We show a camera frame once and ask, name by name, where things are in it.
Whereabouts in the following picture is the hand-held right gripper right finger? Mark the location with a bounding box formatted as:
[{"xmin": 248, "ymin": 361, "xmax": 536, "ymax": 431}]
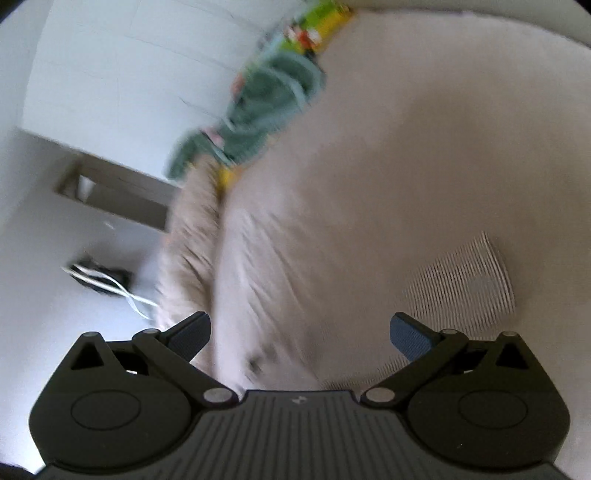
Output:
[{"xmin": 360, "ymin": 312, "xmax": 532, "ymax": 409}]

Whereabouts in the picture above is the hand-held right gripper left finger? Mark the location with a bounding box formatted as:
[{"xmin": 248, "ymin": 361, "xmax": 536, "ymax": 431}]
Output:
[{"xmin": 69, "ymin": 311, "xmax": 234, "ymax": 408}]

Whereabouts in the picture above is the beige crumpled comforter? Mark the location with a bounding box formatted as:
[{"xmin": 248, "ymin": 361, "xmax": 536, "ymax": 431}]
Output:
[{"xmin": 154, "ymin": 157, "xmax": 232, "ymax": 370}]

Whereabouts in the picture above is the beige bed sheet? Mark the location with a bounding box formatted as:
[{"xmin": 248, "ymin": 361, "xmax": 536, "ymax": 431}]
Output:
[{"xmin": 203, "ymin": 7, "xmax": 591, "ymax": 393}]

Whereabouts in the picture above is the green garment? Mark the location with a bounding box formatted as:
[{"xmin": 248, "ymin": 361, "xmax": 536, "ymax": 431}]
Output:
[{"xmin": 166, "ymin": 51, "xmax": 327, "ymax": 185}]

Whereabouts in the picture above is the yellow green printed cloth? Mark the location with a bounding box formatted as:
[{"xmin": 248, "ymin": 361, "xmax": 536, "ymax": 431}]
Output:
[{"xmin": 256, "ymin": 0, "xmax": 359, "ymax": 58}]

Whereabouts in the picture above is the white cable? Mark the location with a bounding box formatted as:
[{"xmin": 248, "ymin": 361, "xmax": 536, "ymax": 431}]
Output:
[{"xmin": 65, "ymin": 263, "xmax": 160, "ymax": 320}]

